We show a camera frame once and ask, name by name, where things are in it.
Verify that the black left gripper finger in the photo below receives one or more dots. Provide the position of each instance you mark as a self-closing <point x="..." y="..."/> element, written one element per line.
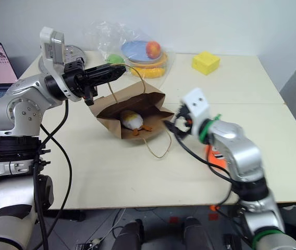
<point x="103" y="79"/>
<point x="106" y="69"/>

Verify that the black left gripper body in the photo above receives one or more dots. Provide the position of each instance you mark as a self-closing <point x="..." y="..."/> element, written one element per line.
<point x="76" y="80"/>

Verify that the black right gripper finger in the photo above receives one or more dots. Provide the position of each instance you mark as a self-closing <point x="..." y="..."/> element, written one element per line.
<point x="181" y="109"/>
<point x="173" y="128"/>

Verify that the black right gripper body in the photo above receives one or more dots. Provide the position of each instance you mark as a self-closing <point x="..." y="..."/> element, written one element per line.
<point x="185" y="122"/>

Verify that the brown paper bag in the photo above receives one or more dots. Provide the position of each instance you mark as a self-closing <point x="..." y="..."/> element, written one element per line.
<point x="142" y="101"/>

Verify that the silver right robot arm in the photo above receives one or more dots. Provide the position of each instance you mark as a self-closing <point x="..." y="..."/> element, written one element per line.
<point x="241" y="156"/>

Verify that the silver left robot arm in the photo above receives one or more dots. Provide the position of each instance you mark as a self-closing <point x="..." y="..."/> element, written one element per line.
<point x="20" y="104"/>

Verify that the clear plastic bag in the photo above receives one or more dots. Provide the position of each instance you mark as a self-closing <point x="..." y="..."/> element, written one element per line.
<point x="103" y="34"/>

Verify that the white yellow duck plush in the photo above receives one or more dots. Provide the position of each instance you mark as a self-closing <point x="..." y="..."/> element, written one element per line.
<point x="132" y="119"/>

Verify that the orange plush toy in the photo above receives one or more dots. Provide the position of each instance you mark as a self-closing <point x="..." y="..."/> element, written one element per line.
<point x="217" y="159"/>

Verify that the green toy fruit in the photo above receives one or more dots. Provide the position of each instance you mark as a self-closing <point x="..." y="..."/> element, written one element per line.
<point x="115" y="58"/>

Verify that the silver round metal disc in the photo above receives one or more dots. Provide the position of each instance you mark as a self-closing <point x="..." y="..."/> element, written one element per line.
<point x="73" y="53"/>

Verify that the blue plate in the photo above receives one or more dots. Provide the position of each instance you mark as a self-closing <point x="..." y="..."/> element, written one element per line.
<point x="135" y="50"/>

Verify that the yellow bowl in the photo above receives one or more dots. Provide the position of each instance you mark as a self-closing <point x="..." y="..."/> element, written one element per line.
<point x="150" y="72"/>

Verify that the red yellow apple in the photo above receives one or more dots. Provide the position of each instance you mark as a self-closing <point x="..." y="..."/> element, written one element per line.
<point x="153" y="49"/>

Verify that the orange plate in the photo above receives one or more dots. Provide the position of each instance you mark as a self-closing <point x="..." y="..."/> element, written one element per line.
<point x="162" y="61"/>

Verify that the yellow cube block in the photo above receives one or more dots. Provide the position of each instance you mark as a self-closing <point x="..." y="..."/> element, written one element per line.
<point x="206" y="63"/>

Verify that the small orange clip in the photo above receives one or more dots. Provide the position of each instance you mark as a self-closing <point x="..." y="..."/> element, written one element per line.
<point x="213" y="207"/>

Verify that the dark rounded shape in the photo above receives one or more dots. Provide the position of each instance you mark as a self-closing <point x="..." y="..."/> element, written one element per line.
<point x="129" y="235"/>
<point x="195" y="233"/>

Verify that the black floor power strip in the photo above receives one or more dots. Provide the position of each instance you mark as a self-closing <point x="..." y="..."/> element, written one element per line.
<point x="89" y="244"/>

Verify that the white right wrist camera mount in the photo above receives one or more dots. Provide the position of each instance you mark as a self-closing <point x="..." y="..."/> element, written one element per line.
<point x="196" y="105"/>

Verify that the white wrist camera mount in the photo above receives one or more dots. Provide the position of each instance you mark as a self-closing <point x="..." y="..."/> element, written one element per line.
<point x="51" y="47"/>
<point x="196" y="105"/>

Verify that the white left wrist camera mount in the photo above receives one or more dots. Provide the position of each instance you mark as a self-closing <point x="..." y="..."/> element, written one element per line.
<point x="51" y="47"/>

